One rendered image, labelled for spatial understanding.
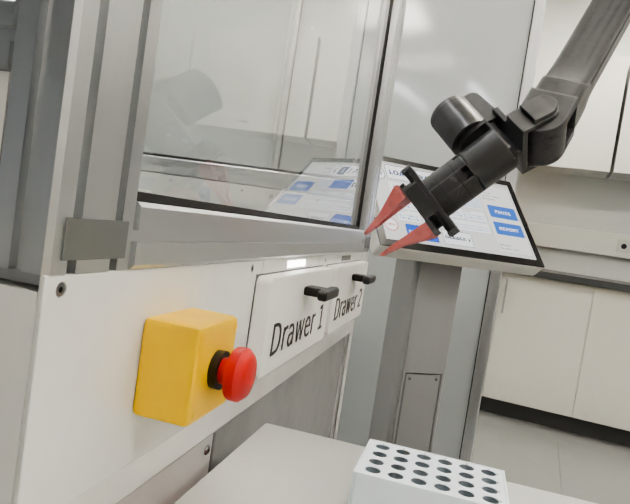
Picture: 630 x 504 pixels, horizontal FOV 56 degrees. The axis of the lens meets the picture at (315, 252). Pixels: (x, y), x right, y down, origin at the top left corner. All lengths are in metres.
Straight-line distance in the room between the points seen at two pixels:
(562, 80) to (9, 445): 0.70
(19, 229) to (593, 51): 0.71
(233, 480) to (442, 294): 1.20
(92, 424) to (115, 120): 0.19
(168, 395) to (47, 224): 0.16
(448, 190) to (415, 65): 1.82
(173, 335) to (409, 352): 1.28
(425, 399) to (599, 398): 2.14
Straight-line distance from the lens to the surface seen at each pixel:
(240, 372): 0.43
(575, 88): 0.81
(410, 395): 1.70
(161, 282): 0.45
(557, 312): 3.69
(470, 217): 1.68
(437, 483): 0.53
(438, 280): 1.67
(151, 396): 0.44
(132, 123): 0.40
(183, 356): 0.42
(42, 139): 0.35
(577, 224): 4.37
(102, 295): 0.39
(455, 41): 2.54
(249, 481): 0.56
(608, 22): 0.91
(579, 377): 3.75
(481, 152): 0.75
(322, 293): 0.72
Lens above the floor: 1.00
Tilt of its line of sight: 3 degrees down
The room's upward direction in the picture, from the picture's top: 8 degrees clockwise
